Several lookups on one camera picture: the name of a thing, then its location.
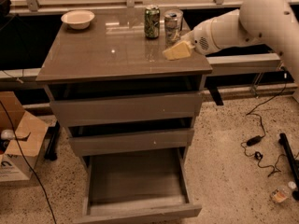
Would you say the black metal stand leg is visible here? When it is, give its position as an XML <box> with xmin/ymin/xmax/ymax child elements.
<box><xmin>278</xmin><ymin>133</ymin><xmax>299</xmax><ymax>201</ymax></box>

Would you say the grey open bottom drawer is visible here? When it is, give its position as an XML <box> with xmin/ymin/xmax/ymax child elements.
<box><xmin>74</xmin><ymin>148</ymin><xmax>201</xmax><ymax>224</ymax></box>

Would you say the black table leg left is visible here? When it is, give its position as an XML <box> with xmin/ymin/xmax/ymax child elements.
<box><xmin>44</xmin><ymin>121</ymin><xmax>60</xmax><ymax>161</ymax></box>

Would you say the grey drawer cabinet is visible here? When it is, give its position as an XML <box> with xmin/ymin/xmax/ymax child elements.
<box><xmin>35</xmin><ymin>5</ymin><xmax>213</xmax><ymax>161</ymax></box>

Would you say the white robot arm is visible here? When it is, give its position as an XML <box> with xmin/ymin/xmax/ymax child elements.
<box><xmin>163</xmin><ymin>0</ymin><xmax>299</xmax><ymax>82</ymax></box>

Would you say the grey middle drawer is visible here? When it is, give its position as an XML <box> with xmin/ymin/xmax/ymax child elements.
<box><xmin>69</xmin><ymin>128</ymin><xmax>194</xmax><ymax>156</ymax></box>

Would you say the grey top drawer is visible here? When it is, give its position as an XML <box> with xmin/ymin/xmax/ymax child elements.
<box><xmin>50</xmin><ymin>92</ymin><xmax>202</xmax><ymax>127</ymax></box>

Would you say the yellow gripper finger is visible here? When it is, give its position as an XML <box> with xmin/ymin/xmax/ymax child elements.
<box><xmin>163</xmin><ymin>41</ymin><xmax>194</xmax><ymax>61</ymax></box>

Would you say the black power adapter with cable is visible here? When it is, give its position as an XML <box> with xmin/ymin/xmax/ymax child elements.
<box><xmin>240</xmin><ymin>75</ymin><xmax>287</xmax><ymax>177</ymax></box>

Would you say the white paper bowl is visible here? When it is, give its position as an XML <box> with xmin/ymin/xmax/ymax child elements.
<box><xmin>61</xmin><ymin>10</ymin><xmax>95</xmax><ymax>30</ymax></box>

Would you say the silver redbull can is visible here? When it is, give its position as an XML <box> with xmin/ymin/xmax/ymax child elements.
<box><xmin>164</xmin><ymin>9</ymin><xmax>183</xmax><ymax>47</ymax></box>

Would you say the black floor cable left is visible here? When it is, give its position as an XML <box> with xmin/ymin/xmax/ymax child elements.
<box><xmin>0</xmin><ymin>102</ymin><xmax>58</xmax><ymax>224</ymax></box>

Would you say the clear plastic bottle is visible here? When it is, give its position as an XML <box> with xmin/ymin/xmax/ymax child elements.
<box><xmin>270</xmin><ymin>181</ymin><xmax>297</xmax><ymax>203</ymax></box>

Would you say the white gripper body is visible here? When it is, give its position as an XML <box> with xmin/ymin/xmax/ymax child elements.
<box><xmin>181</xmin><ymin>19</ymin><xmax>220</xmax><ymax>55</ymax></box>

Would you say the green soda can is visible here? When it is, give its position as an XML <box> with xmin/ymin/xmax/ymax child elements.
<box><xmin>144</xmin><ymin>5</ymin><xmax>160</xmax><ymax>39</ymax></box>

